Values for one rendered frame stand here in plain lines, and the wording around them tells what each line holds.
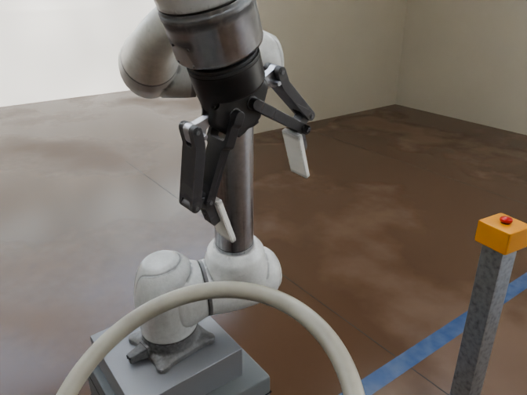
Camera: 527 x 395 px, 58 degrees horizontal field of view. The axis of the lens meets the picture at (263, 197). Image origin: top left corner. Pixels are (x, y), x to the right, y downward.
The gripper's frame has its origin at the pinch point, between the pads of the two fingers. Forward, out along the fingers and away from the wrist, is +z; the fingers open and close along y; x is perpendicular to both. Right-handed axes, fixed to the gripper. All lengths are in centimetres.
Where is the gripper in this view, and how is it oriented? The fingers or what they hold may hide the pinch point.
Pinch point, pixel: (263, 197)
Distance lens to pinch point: 60.7
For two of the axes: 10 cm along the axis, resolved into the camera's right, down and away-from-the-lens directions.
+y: -7.0, 5.9, -4.1
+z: 2.1, 7.1, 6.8
